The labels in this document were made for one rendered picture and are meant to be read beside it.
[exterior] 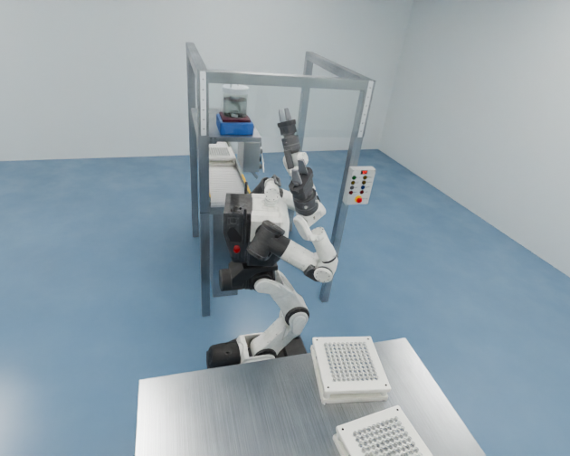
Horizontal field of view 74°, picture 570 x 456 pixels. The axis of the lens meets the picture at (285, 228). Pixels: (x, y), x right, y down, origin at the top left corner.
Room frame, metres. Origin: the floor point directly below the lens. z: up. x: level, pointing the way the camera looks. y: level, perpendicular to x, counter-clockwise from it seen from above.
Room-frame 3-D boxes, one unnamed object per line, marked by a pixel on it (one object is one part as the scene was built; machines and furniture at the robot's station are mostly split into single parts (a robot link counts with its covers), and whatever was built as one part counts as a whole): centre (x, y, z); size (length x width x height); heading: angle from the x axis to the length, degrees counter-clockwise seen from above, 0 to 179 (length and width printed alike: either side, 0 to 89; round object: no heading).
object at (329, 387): (0.97, -0.30, 0.96); 0.25 x 0.24 x 0.02; 100
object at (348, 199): (2.36, -0.46, 1.08); 0.17 x 0.06 x 0.26; 109
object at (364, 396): (0.97, -0.30, 0.91); 0.24 x 0.24 x 0.02; 10
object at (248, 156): (2.31, 0.29, 1.25); 0.22 x 0.11 x 0.20; 19
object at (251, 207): (1.54, 0.14, 1.16); 0.34 x 0.30 x 0.36; 8
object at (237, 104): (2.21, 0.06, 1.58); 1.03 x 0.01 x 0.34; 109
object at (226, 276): (1.52, 0.16, 0.89); 0.28 x 0.13 x 0.18; 109
